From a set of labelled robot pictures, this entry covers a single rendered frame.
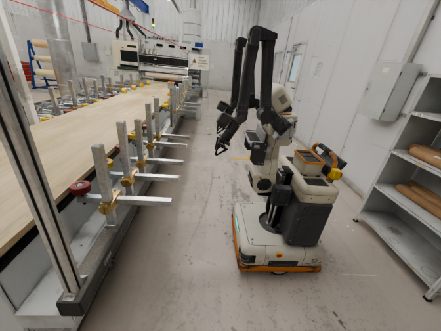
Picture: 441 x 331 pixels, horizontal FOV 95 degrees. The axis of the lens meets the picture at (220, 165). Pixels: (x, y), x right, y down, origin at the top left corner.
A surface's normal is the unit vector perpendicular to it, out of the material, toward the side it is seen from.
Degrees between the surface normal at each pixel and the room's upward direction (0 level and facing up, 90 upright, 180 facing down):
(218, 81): 90
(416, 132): 90
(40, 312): 0
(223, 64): 90
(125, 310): 0
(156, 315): 0
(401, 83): 90
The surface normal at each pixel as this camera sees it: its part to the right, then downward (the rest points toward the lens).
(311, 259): 0.04, 0.46
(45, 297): 0.09, -0.89
